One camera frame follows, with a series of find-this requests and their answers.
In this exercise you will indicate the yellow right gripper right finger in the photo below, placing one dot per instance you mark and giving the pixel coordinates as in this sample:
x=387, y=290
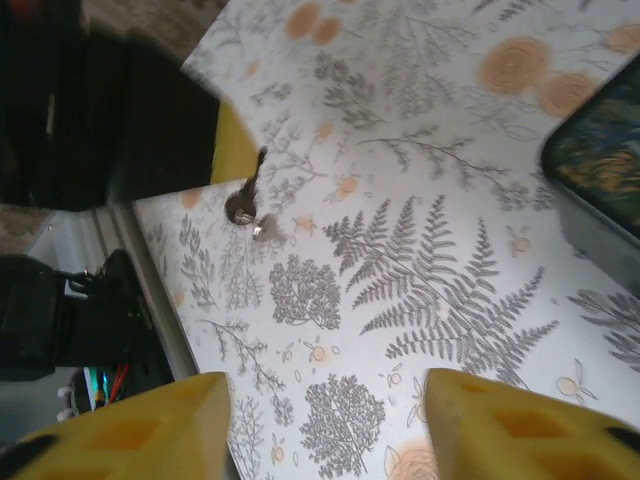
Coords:
x=525, y=440

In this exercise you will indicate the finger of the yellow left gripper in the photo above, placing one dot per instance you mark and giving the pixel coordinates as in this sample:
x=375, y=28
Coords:
x=231, y=140

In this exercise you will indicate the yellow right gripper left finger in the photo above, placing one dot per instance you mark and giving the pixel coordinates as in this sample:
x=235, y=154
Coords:
x=125, y=435

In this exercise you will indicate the black rectangular box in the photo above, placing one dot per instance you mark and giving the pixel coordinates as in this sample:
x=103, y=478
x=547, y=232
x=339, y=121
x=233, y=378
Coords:
x=600, y=165

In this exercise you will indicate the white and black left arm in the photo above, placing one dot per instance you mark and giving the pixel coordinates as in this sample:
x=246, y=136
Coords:
x=25, y=320

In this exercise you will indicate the floral patterned table cover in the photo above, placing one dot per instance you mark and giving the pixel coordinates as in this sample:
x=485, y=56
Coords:
x=400, y=225

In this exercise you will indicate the aluminium front frame rail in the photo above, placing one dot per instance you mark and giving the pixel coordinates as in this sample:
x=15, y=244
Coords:
x=150, y=280

